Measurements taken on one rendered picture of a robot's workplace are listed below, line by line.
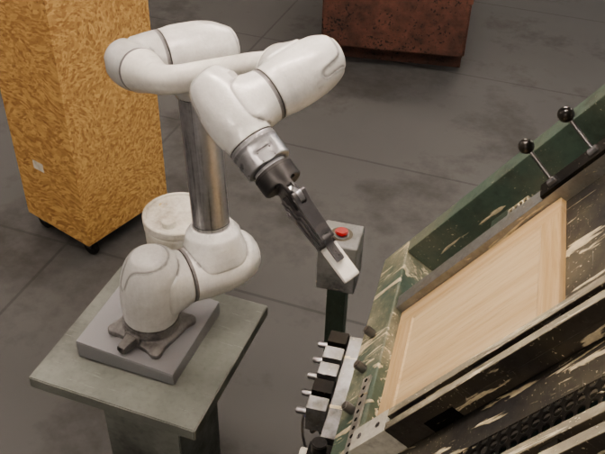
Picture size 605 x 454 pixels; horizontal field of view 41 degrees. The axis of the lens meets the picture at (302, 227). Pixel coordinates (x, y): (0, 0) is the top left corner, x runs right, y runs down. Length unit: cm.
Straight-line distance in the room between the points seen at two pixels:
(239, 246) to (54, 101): 142
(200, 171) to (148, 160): 175
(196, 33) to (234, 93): 56
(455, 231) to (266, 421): 116
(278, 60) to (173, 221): 199
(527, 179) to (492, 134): 259
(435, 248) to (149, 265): 83
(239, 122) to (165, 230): 201
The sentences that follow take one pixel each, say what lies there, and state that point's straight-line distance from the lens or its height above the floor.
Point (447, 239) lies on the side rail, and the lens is 238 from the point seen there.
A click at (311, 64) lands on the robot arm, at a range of 146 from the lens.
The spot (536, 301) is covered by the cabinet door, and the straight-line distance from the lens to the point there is 176.
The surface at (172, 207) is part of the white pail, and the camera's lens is 350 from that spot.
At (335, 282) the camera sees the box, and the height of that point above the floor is 79.
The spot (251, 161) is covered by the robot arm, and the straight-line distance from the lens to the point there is 139.
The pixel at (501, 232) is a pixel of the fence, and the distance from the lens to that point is 205.
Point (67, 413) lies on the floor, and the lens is 324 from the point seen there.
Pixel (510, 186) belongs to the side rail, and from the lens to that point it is 225.
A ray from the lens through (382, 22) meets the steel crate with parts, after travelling 526.
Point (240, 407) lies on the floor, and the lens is 316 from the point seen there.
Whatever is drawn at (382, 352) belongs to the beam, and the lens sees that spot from 213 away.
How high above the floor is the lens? 245
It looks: 38 degrees down
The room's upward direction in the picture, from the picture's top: 2 degrees clockwise
